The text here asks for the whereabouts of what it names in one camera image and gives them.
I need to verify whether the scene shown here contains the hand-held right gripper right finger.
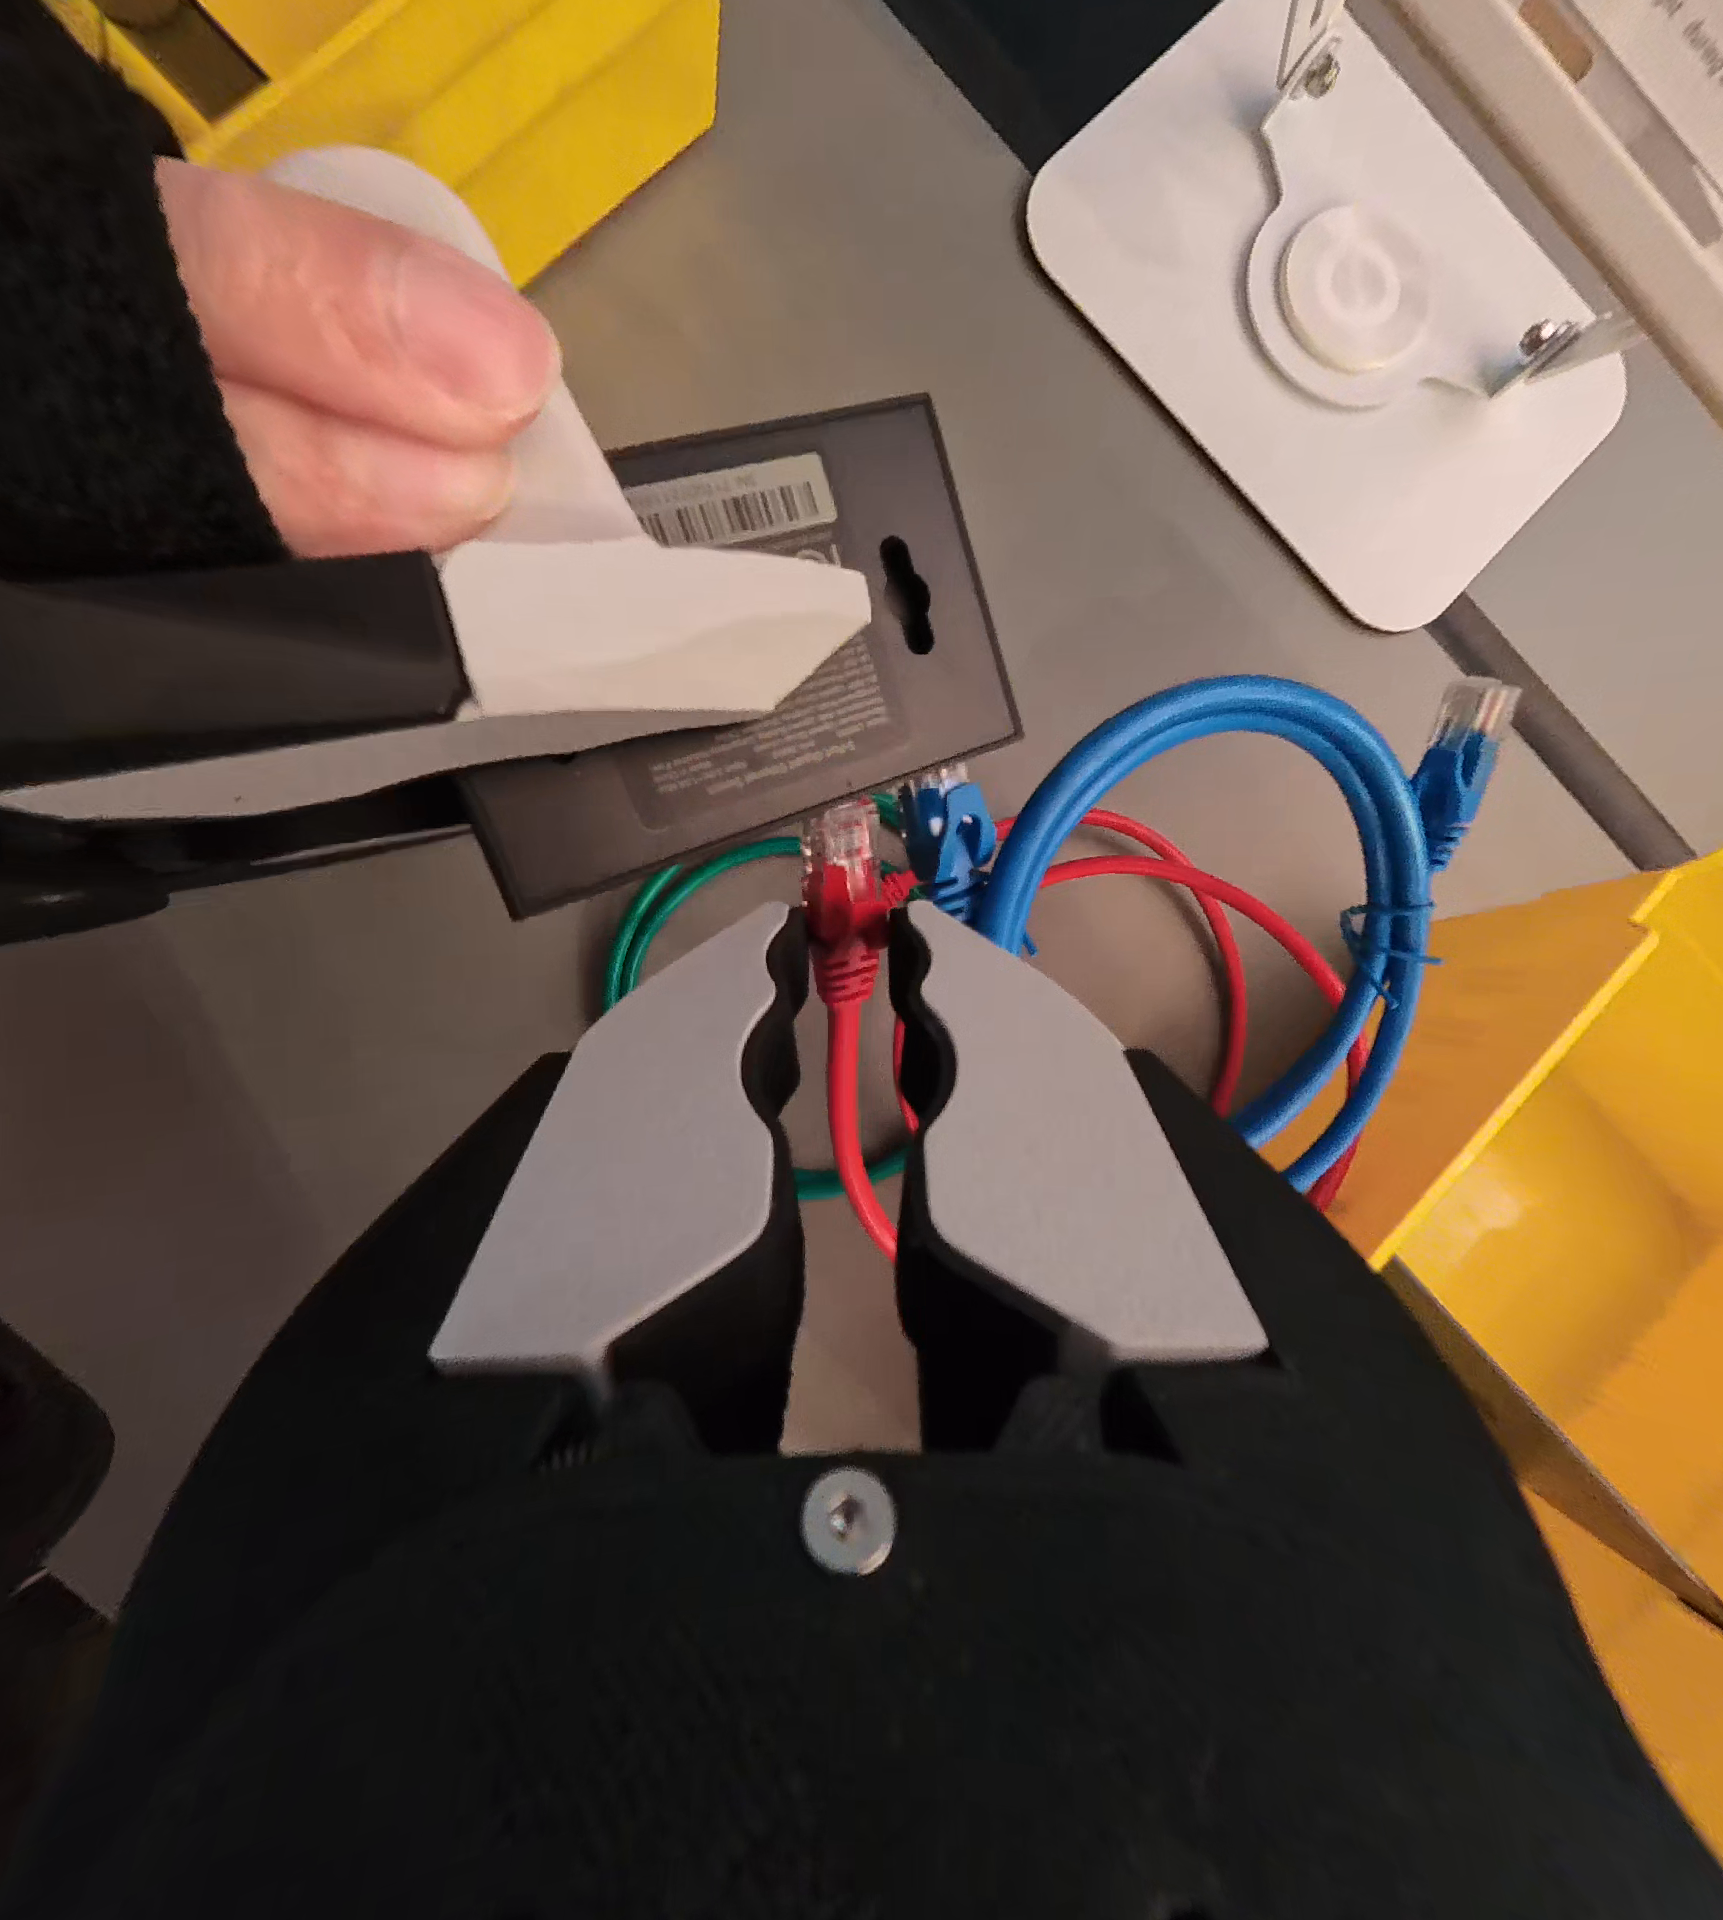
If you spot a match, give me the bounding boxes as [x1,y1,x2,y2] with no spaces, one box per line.
[891,899,1270,1456]

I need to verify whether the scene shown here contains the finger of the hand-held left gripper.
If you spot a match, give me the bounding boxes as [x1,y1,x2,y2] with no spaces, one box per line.
[0,531,877,824]

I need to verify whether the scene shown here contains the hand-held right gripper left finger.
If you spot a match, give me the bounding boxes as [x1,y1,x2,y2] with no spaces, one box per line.
[425,901,819,1456]

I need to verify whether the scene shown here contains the black ethernet switch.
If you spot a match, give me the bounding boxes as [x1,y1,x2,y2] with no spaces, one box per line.
[456,393,1025,921]

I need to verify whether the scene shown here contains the red ethernet cable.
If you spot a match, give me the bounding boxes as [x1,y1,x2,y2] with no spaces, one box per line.
[798,801,1382,1262]

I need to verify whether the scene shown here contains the blue ethernet cable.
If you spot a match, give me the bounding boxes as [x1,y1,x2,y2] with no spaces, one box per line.
[903,675,1522,1195]

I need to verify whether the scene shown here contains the yellow bin with divider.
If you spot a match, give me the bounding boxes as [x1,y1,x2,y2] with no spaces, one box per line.
[1251,845,1723,1920]

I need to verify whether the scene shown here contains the person's left hand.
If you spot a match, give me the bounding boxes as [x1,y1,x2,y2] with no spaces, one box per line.
[155,157,562,561]

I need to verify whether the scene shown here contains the yellow plastic bin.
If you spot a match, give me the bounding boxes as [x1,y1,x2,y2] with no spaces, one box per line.
[43,0,725,289]

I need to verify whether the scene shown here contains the black bin divider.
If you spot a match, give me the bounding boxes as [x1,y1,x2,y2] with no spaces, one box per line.
[1378,1257,1723,1668]

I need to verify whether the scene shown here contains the white stand base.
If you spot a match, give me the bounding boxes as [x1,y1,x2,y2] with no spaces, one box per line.
[1025,0,1649,634]

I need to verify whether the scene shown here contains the black table mat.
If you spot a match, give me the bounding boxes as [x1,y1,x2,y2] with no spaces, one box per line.
[883,0,1232,170]

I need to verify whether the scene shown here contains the green ethernet cable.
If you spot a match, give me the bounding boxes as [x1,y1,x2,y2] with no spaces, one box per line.
[603,792,923,1203]

